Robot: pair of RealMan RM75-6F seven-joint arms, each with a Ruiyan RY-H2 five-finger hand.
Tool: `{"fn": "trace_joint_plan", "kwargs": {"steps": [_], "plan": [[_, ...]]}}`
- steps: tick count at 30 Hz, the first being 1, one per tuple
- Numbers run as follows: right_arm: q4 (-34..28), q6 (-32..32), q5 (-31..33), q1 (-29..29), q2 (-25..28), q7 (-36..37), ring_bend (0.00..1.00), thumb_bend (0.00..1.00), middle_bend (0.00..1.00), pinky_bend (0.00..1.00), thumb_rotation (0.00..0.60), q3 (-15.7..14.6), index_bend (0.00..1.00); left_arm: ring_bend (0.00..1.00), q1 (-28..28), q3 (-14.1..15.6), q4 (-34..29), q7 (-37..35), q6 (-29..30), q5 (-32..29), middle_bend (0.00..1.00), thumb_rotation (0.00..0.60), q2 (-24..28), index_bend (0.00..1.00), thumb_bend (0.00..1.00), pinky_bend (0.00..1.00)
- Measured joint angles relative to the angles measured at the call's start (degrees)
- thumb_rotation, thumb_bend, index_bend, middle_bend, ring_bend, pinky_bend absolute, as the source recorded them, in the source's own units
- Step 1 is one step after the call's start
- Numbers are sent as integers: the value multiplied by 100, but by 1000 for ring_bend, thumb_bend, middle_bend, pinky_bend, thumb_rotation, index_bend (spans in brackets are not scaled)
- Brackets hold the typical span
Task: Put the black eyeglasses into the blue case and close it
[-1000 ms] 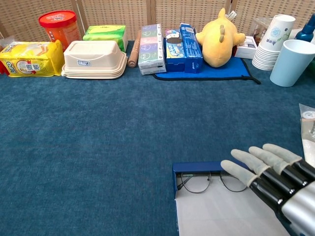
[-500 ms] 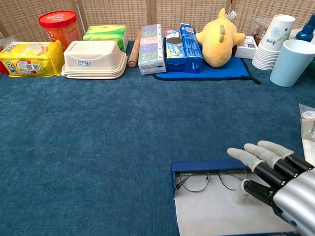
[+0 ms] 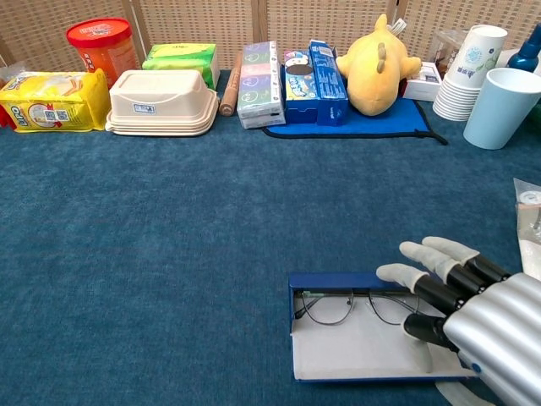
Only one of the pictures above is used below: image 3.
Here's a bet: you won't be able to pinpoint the dark blue bottle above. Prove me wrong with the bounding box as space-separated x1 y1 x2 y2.
505 31 541 77

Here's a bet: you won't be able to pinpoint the yellow biscuit pack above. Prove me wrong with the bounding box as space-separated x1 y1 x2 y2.
0 68 112 134

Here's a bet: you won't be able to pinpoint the light blue mug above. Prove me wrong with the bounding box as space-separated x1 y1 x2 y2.
463 67 541 151

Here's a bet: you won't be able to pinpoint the yellow plush toy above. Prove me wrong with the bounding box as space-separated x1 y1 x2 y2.
336 14 423 118

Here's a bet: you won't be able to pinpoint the dark blue long carton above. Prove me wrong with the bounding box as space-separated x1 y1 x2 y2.
308 39 350 127

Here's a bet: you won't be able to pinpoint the small white box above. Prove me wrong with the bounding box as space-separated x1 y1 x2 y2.
401 61 444 102

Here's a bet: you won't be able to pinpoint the pastel pocket tissue multipack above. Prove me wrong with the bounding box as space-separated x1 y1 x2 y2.
236 40 287 130

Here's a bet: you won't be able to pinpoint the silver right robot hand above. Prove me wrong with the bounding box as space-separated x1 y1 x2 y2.
375 235 541 406

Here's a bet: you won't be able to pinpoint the blue sandwich cookie box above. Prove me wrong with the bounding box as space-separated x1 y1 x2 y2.
281 49 319 125

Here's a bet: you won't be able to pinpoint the wicker folding screen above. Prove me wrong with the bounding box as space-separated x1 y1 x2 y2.
0 0 541 77

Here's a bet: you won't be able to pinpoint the thin-framed eyeglasses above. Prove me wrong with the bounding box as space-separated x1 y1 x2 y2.
294 287 424 326

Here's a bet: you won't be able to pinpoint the green tissue pack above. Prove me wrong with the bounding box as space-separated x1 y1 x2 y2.
141 42 221 91

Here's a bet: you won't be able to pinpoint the orange tub with red lid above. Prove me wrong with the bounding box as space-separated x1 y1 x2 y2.
66 17 140 90

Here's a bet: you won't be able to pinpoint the blue cloth mat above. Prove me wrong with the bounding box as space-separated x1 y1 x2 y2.
261 65 449 146

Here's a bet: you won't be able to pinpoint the beige lunch box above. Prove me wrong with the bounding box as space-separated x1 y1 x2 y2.
104 69 220 137

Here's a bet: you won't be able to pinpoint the stack of white paper cups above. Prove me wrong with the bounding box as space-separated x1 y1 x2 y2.
431 24 508 123

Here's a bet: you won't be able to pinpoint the blue glasses case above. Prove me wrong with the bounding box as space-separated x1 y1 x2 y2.
288 272 483 384

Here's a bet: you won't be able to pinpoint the wooden rolling pin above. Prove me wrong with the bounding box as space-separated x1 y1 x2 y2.
218 52 244 118

